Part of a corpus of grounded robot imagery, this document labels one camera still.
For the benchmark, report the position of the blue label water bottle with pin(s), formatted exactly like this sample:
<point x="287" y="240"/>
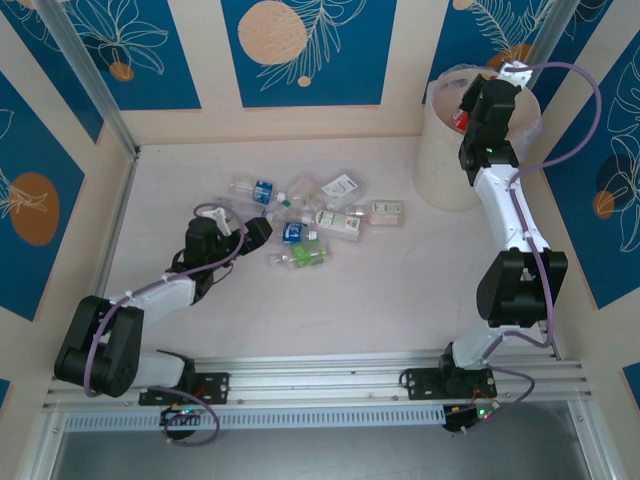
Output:
<point x="292" y="231"/>
<point x="261" y="191"/>

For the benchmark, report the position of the clear plastic bottle white cap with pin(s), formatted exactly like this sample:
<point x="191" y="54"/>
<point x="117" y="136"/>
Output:
<point x="237" y="207"/>

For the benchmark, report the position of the red label cola bottle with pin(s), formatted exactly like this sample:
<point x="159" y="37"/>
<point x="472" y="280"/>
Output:
<point x="460" y="120"/>

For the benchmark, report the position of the small clear plastic bottle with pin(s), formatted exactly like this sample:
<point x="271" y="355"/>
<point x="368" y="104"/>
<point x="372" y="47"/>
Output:
<point x="300" y="216"/>

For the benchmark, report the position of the clear bottle green label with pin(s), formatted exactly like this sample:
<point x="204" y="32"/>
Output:
<point x="300" y="256"/>

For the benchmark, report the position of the clear bottle green cap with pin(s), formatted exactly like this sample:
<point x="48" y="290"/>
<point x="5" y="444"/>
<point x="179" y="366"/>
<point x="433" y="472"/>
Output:
<point x="302" y="187"/>

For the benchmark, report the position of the green white label bottle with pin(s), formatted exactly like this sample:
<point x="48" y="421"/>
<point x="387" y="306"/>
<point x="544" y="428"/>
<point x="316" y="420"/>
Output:
<point x="340" y="225"/>

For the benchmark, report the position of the clear square bottle white label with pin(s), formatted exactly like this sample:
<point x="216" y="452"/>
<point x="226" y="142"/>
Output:
<point x="342" y="189"/>

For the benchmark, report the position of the peach liquid square bottle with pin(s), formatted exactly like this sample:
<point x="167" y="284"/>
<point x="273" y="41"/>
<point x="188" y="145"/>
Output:
<point x="385" y="212"/>

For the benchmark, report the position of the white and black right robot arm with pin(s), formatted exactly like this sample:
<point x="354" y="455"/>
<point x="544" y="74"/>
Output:
<point x="505" y="210"/>

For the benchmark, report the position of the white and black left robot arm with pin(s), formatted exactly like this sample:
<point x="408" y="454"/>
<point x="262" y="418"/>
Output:
<point x="150" y="295"/>

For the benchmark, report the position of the clear plastic bin liner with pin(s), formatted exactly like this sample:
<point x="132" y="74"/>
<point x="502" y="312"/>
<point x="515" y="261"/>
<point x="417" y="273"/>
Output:
<point x="445" y="95"/>

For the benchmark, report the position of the cream plastic bin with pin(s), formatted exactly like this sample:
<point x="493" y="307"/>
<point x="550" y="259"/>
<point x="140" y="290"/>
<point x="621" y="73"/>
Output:
<point x="440" y="175"/>

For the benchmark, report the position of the small controller board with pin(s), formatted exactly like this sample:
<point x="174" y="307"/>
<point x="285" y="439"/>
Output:
<point x="182" y="414"/>
<point x="470" y="417"/>

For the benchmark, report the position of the aluminium frame post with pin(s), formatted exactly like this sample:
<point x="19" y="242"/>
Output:
<point x="545" y="40"/>
<point x="90" y="75"/>

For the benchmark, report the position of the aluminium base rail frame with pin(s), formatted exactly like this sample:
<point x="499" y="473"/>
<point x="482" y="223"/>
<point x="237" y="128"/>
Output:
<point x="325" y="372"/>

